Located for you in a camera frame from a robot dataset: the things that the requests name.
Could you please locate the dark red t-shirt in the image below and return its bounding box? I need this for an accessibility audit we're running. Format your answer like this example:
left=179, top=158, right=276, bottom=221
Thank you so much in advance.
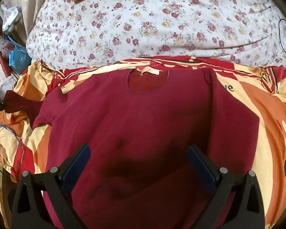
left=3, top=67, right=260, bottom=229

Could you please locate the red orange cream blanket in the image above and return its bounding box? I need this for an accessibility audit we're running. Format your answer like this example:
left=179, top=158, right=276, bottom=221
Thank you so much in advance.
left=0, top=56, right=286, bottom=228

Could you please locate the blue plastic bag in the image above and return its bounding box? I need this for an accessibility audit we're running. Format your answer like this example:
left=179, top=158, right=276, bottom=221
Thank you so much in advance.
left=4, top=35, right=32, bottom=74

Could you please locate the clear plastic bag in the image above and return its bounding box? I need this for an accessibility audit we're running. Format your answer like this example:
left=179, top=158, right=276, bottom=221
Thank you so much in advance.
left=1, top=4, right=22, bottom=35

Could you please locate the white floral quilt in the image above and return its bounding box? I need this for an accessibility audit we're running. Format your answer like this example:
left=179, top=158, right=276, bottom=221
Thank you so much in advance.
left=26, top=0, right=286, bottom=69

